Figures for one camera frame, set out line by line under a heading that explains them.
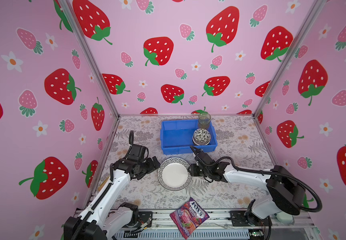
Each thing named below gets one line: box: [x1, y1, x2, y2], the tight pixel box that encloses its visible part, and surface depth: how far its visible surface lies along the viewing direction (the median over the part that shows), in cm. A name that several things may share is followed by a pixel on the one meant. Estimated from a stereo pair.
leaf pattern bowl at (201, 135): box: [193, 128, 212, 143], surface depth 98 cm
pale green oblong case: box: [276, 211, 295, 225], surface depth 74 cm
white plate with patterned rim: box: [157, 157, 192, 192], surface depth 88 cm
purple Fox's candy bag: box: [169, 197, 210, 240], surface depth 75 cm
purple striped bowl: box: [192, 139, 211, 146], surface depth 95 cm
